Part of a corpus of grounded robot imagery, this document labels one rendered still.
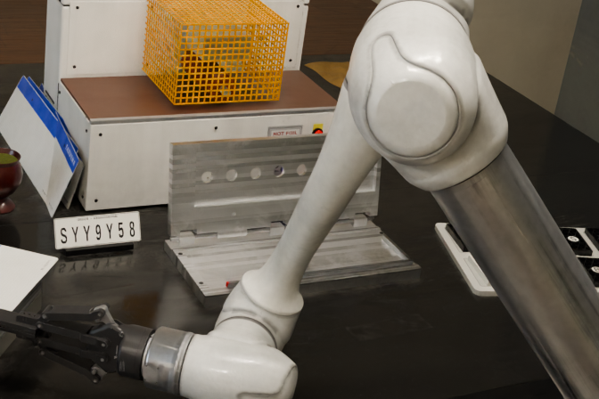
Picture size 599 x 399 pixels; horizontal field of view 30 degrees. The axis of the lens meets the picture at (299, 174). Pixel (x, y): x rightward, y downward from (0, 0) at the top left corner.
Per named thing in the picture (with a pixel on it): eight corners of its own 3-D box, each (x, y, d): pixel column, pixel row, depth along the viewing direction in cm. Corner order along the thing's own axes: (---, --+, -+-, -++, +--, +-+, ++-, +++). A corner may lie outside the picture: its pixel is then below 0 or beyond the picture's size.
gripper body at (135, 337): (143, 344, 155) (80, 329, 156) (139, 394, 158) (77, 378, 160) (160, 317, 162) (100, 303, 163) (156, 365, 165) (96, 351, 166)
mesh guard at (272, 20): (174, 105, 218) (181, 24, 211) (140, 68, 234) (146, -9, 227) (279, 100, 228) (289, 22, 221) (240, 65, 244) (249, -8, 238)
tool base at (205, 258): (203, 307, 192) (206, 289, 191) (163, 249, 209) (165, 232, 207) (419, 278, 212) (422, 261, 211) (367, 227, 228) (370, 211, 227)
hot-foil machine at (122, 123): (84, 215, 217) (95, 28, 201) (33, 132, 249) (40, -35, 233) (413, 186, 250) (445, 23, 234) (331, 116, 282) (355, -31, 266)
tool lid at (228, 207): (173, 144, 200) (169, 142, 202) (170, 245, 205) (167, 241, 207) (383, 131, 220) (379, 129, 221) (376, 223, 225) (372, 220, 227)
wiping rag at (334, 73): (396, 85, 309) (397, 80, 308) (347, 93, 299) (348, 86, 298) (346, 58, 325) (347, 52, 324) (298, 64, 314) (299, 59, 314)
